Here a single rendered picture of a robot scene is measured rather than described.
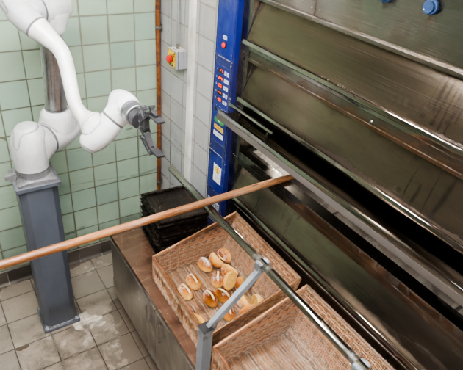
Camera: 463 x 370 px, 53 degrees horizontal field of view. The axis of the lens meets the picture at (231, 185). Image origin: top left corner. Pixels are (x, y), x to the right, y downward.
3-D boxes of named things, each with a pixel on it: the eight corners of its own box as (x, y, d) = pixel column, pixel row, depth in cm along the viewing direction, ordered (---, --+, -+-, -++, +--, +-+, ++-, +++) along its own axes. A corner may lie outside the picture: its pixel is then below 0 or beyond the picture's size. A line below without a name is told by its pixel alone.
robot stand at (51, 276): (37, 310, 285) (6, 170, 231) (70, 298, 295) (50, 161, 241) (45, 334, 271) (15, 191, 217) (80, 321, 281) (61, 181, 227)
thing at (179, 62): (178, 63, 262) (178, 45, 256) (187, 69, 255) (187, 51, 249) (167, 64, 258) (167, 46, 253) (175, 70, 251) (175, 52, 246)
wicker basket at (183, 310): (231, 249, 259) (236, 209, 244) (295, 321, 220) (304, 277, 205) (150, 277, 235) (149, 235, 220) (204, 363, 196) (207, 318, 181)
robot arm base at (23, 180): (1, 172, 229) (-1, 163, 226) (48, 163, 240) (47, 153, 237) (9, 191, 216) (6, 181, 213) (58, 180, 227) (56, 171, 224)
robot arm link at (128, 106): (142, 119, 190) (148, 125, 186) (120, 123, 186) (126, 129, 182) (141, 98, 185) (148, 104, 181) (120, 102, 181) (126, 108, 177)
